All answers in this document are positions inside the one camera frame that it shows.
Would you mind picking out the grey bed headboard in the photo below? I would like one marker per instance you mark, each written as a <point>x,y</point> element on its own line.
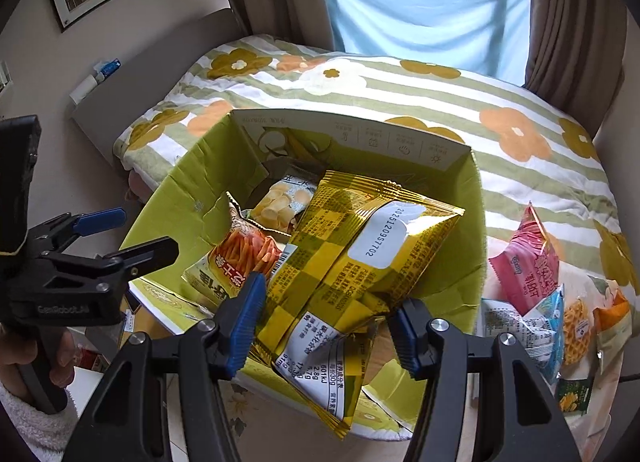
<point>150,72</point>

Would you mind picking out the pink snack packet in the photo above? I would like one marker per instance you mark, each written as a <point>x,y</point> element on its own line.
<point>530,267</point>

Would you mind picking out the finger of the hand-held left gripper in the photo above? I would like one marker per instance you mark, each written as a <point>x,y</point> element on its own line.
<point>102,219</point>
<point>145,254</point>

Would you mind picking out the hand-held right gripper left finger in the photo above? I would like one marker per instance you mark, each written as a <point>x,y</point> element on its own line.
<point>247,322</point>

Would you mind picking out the waffle snack packet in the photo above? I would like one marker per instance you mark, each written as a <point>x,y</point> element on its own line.
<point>577,329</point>

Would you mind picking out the green cardboard box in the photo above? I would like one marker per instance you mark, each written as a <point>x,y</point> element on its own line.
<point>200,182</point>

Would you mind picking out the small green snack packet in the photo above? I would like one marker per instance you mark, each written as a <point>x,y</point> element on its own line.
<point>572,394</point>

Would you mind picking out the person's left hand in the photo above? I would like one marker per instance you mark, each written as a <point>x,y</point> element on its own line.
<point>62,357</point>

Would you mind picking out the white chips snack packet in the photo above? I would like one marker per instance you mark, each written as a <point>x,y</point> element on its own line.
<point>280,204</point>

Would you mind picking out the light blue cloth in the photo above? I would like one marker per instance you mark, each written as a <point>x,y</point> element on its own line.
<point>425,17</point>

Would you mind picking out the floral striped blanket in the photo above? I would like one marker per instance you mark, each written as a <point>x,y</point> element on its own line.
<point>400,97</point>

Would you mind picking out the person's left forearm white sleeve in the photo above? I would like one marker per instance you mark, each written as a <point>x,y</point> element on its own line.
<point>30,422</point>

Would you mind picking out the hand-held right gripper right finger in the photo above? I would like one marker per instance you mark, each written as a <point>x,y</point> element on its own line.
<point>406,337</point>

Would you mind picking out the orange sticks snack packet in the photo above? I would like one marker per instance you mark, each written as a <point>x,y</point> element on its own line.
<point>245,247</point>

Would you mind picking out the blue snack packet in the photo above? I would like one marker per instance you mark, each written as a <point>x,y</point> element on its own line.
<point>545,322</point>

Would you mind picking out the white bottle blue cap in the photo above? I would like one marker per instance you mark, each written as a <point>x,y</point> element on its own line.
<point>92,82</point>

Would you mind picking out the yellow checkered snack packet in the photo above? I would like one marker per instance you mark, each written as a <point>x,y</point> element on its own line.
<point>320,357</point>
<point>400,252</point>

